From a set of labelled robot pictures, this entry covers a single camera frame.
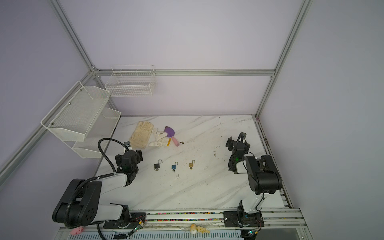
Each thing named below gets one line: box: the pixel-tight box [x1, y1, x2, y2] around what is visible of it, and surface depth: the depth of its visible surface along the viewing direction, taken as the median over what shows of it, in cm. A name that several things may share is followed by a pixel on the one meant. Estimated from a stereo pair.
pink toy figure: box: [70, 226, 84, 236], surface depth 70 cm
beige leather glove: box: [130, 120, 154, 149], surface depth 110 cm
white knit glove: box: [148, 128, 169, 147], surface depth 109 cm
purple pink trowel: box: [164, 126, 180, 147], surface depth 112 cm
